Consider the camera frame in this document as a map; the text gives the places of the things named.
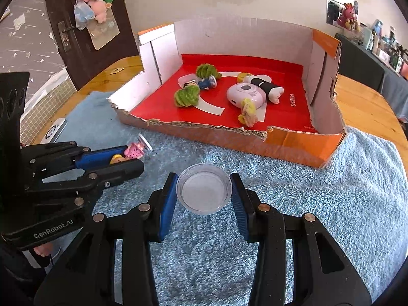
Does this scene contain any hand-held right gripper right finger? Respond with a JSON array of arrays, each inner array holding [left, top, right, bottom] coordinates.
[[229, 172, 372, 306]]

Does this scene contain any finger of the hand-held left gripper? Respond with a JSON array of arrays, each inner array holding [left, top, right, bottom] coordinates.
[[28, 159, 145, 205], [21, 141, 130, 180]]

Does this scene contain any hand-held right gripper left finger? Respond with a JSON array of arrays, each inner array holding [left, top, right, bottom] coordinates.
[[33, 172, 180, 306]]

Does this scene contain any pink small figure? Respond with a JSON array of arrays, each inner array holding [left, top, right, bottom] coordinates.
[[110, 143, 146, 165]]

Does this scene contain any clear round plastic dish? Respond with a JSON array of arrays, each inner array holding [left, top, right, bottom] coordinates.
[[176, 163, 233, 215]]

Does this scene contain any orange cardboard box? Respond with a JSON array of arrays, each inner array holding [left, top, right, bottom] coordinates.
[[108, 17, 347, 169]]

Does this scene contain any yellow fluffy doll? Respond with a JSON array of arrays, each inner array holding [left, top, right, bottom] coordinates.
[[238, 98, 259, 127]]

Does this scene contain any green fuzzy scrunchie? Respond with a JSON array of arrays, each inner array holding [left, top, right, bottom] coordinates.
[[195, 64, 222, 80], [174, 86, 201, 108]]

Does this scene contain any pink My Melody bowl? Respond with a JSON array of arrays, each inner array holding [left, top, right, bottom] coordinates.
[[226, 82, 265, 109]]

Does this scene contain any black-eared mouse figure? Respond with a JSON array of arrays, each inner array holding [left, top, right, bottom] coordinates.
[[183, 76, 218, 91]]

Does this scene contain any black and white plush doll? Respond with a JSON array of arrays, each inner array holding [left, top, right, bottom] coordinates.
[[237, 73, 284, 104]]

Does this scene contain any person's left hand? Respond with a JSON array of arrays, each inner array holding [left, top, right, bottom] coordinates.
[[33, 243, 53, 257]]

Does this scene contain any clear capsule lid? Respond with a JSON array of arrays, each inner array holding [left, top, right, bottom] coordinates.
[[138, 135, 154, 152]]

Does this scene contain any white mini printer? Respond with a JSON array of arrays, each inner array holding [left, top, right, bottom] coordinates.
[[41, 118, 67, 144]]

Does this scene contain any blue fluffy towel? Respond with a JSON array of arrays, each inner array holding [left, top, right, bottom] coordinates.
[[57, 91, 404, 306]]

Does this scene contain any clear plastic packet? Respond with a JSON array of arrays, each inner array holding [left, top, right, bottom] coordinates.
[[86, 8, 121, 51]]

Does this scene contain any blue face mask bundle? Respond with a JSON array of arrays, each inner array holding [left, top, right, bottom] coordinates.
[[73, 2, 94, 32]]

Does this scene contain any pale pink plush toy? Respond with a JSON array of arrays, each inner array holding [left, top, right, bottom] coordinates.
[[87, 0, 112, 24]]

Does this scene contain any dark brown door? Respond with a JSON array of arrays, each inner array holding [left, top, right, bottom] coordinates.
[[42, 0, 144, 91]]

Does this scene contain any side table with blue cloth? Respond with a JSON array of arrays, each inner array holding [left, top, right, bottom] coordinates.
[[335, 33, 408, 118]]

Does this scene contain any cluster of bottles and jars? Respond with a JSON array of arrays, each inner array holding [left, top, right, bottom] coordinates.
[[360, 19, 408, 77]]

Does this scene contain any metal door handle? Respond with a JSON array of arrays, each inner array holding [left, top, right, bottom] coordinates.
[[57, 21, 77, 52]]

